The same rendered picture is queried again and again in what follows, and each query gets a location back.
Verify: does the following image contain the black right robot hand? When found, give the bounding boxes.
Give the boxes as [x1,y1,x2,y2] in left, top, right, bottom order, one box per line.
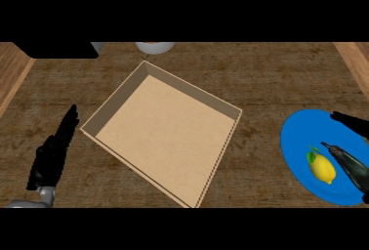
[329,110,369,142]

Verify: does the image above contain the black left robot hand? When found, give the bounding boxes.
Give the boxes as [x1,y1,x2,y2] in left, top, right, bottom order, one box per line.
[25,104,81,192]

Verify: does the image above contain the blue plate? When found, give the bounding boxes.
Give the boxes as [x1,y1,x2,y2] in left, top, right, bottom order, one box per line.
[278,108,369,207]

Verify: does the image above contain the yellow lemon with leaf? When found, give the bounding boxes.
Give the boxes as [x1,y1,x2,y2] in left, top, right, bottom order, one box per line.
[304,146,338,186]

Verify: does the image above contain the shallow cardboard box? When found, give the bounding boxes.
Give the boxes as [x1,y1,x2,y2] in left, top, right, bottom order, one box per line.
[78,60,244,209]

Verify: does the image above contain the black appliance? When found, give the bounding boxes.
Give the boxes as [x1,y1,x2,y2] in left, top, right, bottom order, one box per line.
[12,41,101,60]

